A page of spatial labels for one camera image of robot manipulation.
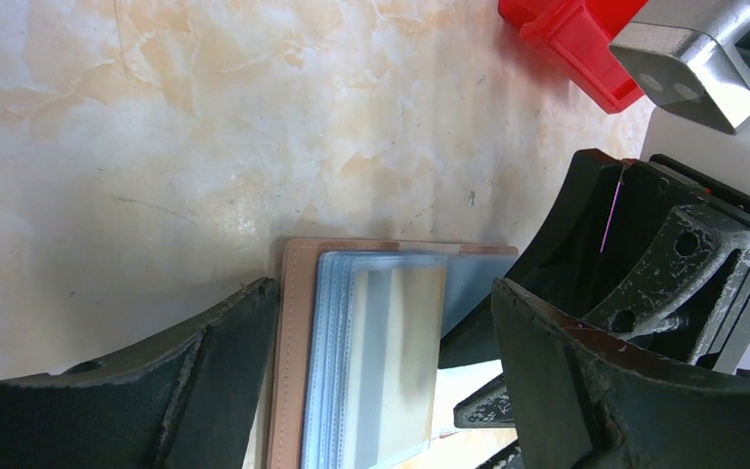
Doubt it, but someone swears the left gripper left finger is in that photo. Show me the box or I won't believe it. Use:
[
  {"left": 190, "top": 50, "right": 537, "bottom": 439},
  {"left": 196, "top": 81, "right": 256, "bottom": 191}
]
[{"left": 0, "top": 277, "right": 279, "bottom": 468}]

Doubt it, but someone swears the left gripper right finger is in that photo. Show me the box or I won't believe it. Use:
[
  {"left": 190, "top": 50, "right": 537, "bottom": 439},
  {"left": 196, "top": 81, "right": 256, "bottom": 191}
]
[{"left": 491, "top": 278, "right": 750, "bottom": 468}]

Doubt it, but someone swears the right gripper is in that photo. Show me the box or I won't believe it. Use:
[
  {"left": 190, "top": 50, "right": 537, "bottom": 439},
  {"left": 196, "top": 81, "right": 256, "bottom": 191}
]
[{"left": 437, "top": 149, "right": 750, "bottom": 430}]

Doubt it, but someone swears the pink leather card holder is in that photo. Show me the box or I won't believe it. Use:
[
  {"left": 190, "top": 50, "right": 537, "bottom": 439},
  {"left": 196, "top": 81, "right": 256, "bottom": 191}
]
[{"left": 258, "top": 237, "right": 519, "bottom": 468}]

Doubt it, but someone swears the red plastic bin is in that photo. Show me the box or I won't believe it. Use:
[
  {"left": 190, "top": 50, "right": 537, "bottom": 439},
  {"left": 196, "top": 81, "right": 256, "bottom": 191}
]
[{"left": 498, "top": 0, "right": 646, "bottom": 114}]

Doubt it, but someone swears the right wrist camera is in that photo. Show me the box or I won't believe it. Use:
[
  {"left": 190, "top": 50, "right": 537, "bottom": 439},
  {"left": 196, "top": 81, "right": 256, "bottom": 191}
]
[{"left": 609, "top": 1, "right": 750, "bottom": 197}]

